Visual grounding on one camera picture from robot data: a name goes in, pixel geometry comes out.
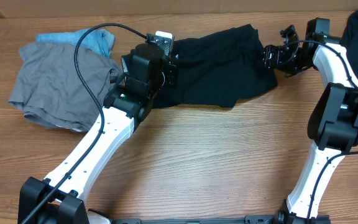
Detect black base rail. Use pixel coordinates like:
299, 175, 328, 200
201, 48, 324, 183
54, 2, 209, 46
54, 210, 331, 224

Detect grey folded garment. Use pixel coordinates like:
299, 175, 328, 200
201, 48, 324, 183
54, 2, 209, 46
8, 42, 122, 132

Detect blue folded garment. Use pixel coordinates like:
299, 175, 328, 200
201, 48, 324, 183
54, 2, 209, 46
35, 29, 115, 58

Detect black shorts with white waistband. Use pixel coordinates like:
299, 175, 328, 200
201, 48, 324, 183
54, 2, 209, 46
153, 24, 278, 108

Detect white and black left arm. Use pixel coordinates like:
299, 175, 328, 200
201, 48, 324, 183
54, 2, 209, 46
17, 31, 174, 223

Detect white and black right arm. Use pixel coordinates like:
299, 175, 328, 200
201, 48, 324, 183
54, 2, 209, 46
246, 17, 358, 223

